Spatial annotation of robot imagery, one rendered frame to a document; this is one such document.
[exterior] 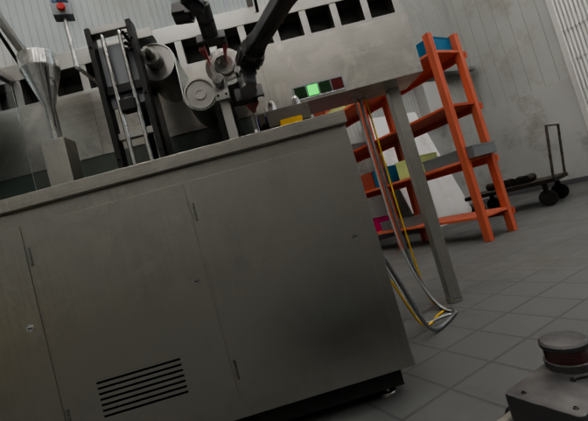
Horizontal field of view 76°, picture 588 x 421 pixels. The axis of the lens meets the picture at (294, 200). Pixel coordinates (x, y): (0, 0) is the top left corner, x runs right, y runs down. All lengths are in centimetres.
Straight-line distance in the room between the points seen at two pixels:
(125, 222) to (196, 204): 22
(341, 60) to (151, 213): 117
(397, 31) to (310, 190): 112
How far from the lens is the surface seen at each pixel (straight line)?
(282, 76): 187
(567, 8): 737
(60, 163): 171
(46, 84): 182
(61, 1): 186
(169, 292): 120
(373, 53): 197
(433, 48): 376
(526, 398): 69
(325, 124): 116
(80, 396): 137
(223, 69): 152
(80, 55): 212
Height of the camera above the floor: 61
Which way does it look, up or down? 3 degrees up
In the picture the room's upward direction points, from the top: 16 degrees counter-clockwise
